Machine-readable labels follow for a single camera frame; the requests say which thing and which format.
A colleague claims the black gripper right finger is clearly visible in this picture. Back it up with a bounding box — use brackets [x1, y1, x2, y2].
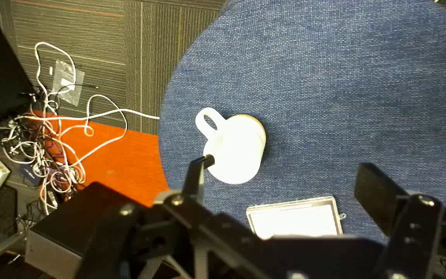
[355, 161, 445, 279]

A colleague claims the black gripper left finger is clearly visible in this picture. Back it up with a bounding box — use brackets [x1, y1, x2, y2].
[154, 154, 267, 279]

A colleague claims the white ceramic mug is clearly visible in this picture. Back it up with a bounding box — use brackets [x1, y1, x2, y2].
[194, 105, 270, 185]

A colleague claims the small white flat box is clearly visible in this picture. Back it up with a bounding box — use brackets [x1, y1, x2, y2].
[245, 193, 346, 241]

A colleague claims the blue fabric tablecloth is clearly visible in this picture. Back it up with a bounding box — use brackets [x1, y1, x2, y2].
[158, 0, 446, 244]

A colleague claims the tangle of white cables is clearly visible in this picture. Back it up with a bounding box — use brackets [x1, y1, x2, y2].
[0, 40, 161, 215]

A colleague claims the silver wall outlet plate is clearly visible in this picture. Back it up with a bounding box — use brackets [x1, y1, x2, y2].
[48, 57, 87, 108]

